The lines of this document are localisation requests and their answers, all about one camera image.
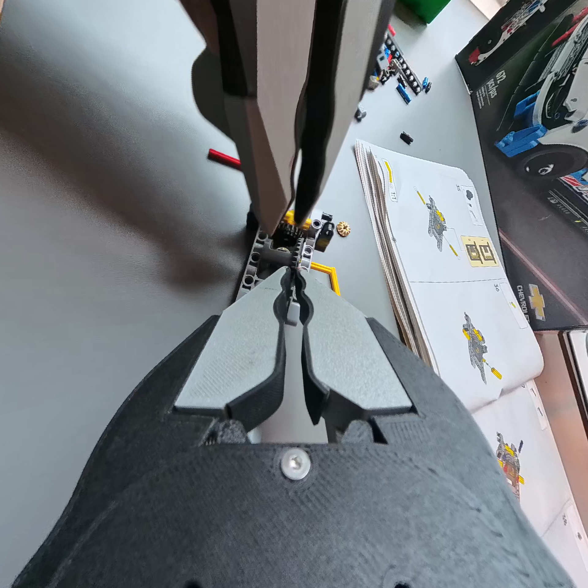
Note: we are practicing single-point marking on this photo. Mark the black lego pin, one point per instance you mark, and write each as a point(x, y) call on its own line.
point(406, 137)

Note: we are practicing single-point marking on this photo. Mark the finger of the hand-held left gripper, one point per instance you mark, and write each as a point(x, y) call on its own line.
point(275, 92)
point(353, 69)

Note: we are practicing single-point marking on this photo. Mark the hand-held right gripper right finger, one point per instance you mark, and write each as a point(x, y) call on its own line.
point(353, 363)

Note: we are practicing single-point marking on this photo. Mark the red lego axle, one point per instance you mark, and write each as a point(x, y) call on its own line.
point(224, 158)

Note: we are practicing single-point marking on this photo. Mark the grey lego frame assembly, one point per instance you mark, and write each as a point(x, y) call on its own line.
point(251, 271)

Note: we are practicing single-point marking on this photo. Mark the small dark lego piece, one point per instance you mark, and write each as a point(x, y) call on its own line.
point(359, 112)

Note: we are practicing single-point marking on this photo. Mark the lego instruction booklet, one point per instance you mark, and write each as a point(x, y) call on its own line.
point(459, 321)

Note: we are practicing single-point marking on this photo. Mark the white dark-edged board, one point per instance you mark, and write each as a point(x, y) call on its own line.
point(579, 376)

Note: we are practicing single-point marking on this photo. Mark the green plastic bin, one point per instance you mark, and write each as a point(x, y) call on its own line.
point(425, 9)

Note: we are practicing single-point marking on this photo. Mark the black lego set box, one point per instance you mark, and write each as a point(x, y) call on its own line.
point(528, 183)

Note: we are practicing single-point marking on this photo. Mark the pile of loose lego pieces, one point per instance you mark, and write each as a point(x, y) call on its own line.
point(404, 69)

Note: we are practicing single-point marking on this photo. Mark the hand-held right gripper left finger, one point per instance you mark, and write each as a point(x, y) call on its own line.
point(234, 358)

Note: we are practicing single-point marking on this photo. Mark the tan lego bevel gear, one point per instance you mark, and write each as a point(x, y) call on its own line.
point(343, 228)

